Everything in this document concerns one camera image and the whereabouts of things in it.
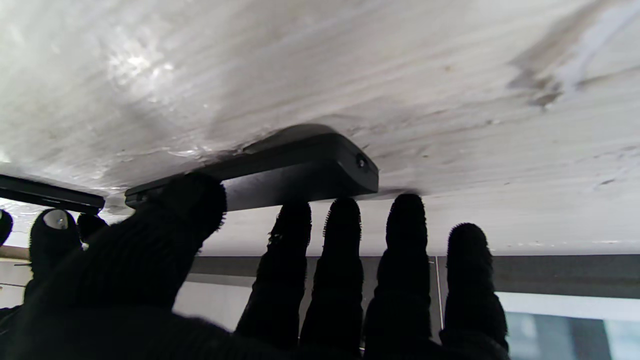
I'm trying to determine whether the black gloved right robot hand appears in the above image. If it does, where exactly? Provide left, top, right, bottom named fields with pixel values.
left=0, top=208, right=108, bottom=311

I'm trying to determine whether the black battery cover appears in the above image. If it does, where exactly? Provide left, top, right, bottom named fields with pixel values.
left=0, top=174, right=106, bottom=216

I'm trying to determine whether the long dark low bench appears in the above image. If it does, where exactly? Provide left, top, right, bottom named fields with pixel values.
left=190, top=254, right=640, bottom=301

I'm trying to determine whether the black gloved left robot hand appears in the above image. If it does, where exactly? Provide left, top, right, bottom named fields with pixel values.
left=0, top=172, right=511, bottom=360

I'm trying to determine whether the black remote control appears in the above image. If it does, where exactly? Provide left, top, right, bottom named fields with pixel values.
left=124, top=123, right=380, bottom=212

